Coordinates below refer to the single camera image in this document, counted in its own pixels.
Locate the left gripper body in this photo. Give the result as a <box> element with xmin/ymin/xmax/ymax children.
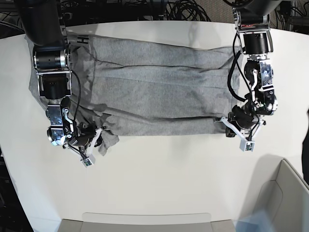
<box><xmin>214</xmin><ymin>105</ymin><xmax>266</xmax><ymax>141</ymax></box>

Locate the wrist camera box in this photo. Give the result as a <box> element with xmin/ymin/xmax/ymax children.
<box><xmin>81</xmin><ymin>156</ymin><xmax>96</xmax><ymax>167</ymax></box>
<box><xmin>239</xmin><ymin>140</ymin><xmax>255</xmax><ymax>152</ymax></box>

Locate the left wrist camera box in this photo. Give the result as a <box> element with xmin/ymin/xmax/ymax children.
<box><xmin>239</xmin><ymin>140</ymin><xmax>255</xmax><ymax>152</ymax></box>

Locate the grey T-shirt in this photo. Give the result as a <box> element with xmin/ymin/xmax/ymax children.
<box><xmin>28</xmin><ymin>35</ymin><xmax>243</xmax><ymax>157</ymax></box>

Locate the grey bin right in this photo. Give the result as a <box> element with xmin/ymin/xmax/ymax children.
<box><xmin>259</xmin><ymin>159</ymin><xmax>309</xmax><ymax>232</ymax></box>

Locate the coiled black cable bundle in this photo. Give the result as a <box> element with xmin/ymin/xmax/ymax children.
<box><xmin>164</xmin><ymin>0</ymin><xmax>213</xmax><ymax>23</ymax></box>

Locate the blue translucent object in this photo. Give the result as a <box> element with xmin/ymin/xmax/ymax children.
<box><xmin>234</xmin><ymin>210</ymin><xmax>271</xmax><ymax>232</ymax></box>

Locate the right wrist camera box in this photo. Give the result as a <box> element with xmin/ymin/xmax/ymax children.
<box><xmin>81</xmin><ymin>156</ymin><xmax>96</xmax><ymax>167</ymax></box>

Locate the grey tray bottom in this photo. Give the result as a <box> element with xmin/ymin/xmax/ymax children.
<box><xmin>58</xmin><ymin>213</ymin><xmax>236</xmax><ymax>232</ymax></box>

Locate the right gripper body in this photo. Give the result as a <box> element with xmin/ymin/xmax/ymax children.
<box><xmin>64</xmin><ymin>124</ymin><xmax>106</xmax><ymax>159</ymax></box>

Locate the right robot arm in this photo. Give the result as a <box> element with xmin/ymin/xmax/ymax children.
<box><xmin>14</xmin><ymin>0</ymin><xmax>103</xmax><ymax>167</ymax></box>

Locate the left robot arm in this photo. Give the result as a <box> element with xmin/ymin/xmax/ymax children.
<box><xmin>216</xmin><ymin>0</ymin><xmax>281</xmax><ymax>150</ymax></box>

